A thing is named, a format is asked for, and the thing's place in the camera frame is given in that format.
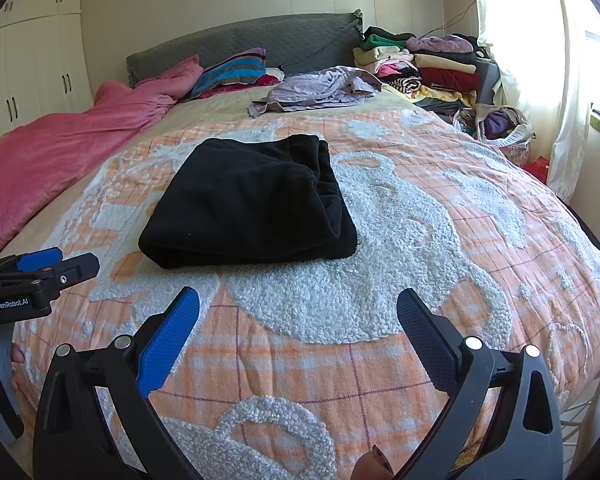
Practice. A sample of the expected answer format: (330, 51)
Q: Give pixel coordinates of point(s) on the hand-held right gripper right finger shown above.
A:
(425, 340)

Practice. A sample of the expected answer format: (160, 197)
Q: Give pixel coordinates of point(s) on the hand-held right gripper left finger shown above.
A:
(172, 340)

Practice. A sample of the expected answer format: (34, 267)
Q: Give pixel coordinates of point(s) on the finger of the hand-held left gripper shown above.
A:
(37, 258)
(77, 266)

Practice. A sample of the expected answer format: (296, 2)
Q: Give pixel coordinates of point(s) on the black sweater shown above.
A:
(250, 205)

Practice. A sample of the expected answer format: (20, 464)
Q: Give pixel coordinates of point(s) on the bag of clothes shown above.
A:
(497, 127)

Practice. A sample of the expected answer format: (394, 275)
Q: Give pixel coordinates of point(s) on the pile of folded clothes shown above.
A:
(440, 70)

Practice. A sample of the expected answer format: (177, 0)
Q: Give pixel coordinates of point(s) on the person's left hand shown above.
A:
(18, 353)

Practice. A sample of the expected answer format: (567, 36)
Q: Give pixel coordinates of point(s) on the person's right hand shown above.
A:
(372, 465)

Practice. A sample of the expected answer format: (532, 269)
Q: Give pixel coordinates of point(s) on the orange white checked blanket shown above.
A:
(330, 310)

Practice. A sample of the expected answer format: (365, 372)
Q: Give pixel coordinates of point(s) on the pink duvet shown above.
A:
(70, 145)

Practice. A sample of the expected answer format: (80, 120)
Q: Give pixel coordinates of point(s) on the white wardrobe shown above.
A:
(30, 60)

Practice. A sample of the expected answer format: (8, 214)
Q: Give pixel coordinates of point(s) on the small red item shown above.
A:
(536, 170)

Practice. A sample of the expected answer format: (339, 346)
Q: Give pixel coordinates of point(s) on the beige bed sheet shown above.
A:
(215, 105)

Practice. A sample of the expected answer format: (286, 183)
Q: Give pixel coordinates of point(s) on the striped blue pillow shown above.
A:
(230, 72)

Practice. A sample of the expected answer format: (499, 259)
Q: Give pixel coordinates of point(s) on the magenta cloth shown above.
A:
(257, 84)

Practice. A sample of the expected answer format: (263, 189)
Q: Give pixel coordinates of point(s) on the dark grey box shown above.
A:
(487, 80)

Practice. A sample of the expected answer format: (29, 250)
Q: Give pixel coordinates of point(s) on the lilac crumpled garment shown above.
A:
(320, 87)

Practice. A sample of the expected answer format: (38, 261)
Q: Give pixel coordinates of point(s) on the white pillow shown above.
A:
(276, 74)

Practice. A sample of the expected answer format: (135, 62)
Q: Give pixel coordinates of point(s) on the white curtain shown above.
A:
(530, 60)

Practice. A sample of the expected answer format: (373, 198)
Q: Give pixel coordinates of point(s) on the grey quilted headboard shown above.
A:
(280, 40)

